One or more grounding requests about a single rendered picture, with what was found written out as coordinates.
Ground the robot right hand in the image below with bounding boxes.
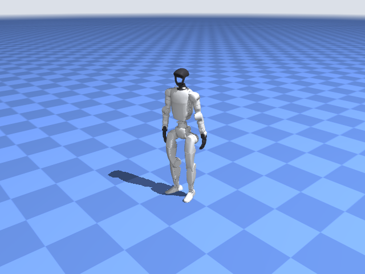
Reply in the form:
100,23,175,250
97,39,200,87
162,126,167,142

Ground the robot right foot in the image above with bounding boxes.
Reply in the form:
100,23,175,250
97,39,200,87
165,185,183,194

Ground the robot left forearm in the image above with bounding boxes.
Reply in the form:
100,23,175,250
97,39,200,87
197,113,207,137

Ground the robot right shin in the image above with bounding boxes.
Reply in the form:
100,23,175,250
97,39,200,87
170,162,181,188

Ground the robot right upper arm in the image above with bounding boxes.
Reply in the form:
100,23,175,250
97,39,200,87
162,88,173,114

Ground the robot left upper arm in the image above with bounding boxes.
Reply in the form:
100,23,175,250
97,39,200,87
188,91,202,120

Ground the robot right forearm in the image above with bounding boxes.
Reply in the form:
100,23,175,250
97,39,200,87
162,112,169,129

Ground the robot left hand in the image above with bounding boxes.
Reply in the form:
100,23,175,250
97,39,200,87
199,134,207,150

